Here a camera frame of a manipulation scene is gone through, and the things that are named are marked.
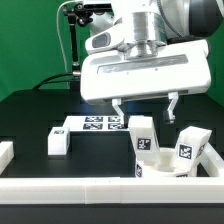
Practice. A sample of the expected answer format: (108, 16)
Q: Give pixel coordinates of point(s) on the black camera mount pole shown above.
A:
(76, 16)

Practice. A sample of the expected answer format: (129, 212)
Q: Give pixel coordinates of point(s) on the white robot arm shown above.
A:
(149, 49)

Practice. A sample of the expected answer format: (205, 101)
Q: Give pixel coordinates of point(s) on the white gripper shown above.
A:
(176, 68)

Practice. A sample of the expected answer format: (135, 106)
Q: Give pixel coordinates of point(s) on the white left fence rail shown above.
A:
(6, 154)

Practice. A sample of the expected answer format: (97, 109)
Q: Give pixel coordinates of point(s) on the white front fence rail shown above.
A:
(110, 190)

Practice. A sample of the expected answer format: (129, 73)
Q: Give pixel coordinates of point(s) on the white overhead camera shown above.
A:
(97, 4)

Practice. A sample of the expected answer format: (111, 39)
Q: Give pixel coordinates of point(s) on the white paper marker sheet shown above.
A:
(94, 123)

